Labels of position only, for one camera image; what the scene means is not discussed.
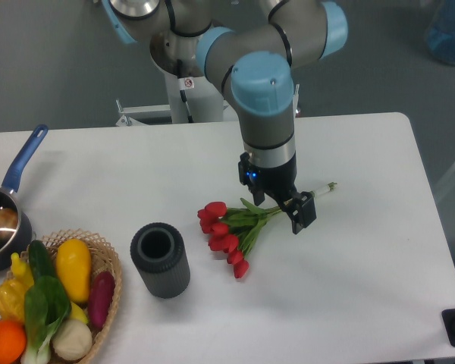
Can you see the beige garlic bulb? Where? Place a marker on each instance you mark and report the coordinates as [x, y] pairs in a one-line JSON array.
[[73, 340]]

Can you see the yellow squash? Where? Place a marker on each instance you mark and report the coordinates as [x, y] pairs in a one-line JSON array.
[[73, 267]]

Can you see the yellow banana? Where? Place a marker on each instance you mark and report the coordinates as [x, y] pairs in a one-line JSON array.
[[78, 314]]

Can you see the orange fruit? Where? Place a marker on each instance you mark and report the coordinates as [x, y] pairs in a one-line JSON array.
[[12, 341]]

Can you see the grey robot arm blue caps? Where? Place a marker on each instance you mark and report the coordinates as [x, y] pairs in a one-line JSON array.
[[251, 71]]

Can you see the green cucumber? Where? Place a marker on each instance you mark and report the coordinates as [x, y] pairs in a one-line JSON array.
[[40, 261]]

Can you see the brown bread roll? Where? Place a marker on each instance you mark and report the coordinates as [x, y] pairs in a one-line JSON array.
[[8, 223]]

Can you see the red tulip bouquet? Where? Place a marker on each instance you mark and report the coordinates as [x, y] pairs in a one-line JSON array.
[[234, 231]]

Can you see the green bok choy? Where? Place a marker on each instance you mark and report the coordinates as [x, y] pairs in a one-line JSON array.
[[46, 306]]

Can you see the woven wicker basket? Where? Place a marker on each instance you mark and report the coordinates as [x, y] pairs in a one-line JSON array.
[[104, 258]]

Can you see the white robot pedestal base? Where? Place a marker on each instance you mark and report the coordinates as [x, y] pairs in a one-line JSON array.
[[192, 97]]

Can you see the dark saucepan blue handle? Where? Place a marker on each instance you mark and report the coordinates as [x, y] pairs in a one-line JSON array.
[[10, 185]]

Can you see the blue translucent container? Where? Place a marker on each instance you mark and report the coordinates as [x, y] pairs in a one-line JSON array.
[[440, 35]]

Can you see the purple eggplant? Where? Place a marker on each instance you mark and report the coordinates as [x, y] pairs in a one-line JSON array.
[[100, 298]]

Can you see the small yellow pepper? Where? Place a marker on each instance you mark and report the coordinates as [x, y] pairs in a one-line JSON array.
[[21, 270]]

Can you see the yellow bell pepper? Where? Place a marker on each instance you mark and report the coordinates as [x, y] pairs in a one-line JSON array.
[[12, 295]]

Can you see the dark grey ribbed vase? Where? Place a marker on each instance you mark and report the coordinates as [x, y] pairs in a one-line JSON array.
[[157, 250]]

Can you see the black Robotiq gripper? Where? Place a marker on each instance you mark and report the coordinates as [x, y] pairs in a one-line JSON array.
[[279, 184]]

